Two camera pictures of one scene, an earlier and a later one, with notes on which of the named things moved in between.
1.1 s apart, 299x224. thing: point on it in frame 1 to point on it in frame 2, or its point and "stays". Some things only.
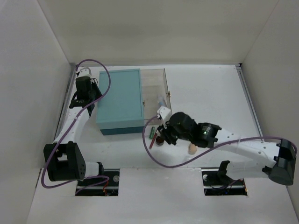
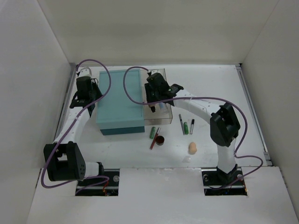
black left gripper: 94,91 stays
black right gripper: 164,129 to 148,89
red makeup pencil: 153,141 stays
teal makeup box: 121,111 stays
